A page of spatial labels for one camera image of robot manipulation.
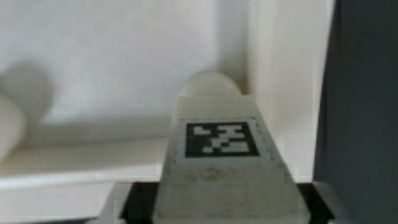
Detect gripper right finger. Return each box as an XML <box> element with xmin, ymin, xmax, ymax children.
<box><xmin>297</xmin><ymin>182</ymin><xmax>356</xmax><ymax>224</ymax></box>

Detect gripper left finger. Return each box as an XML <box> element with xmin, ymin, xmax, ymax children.
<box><xmin>91</xmin><ymin>182</ymin><xmax>158</xmax><ymax>224</ymax></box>

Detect white leg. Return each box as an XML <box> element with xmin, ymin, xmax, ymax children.
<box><xmin>153</xmin><ymin>72</ymin><xmax>311</xmax><ymax>224</ymax></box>

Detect white square tabletop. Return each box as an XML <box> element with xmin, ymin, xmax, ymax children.
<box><xmin>0</xmin><ymin>0</ymin><xmax>336</xmax><ymax>224</ymax></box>

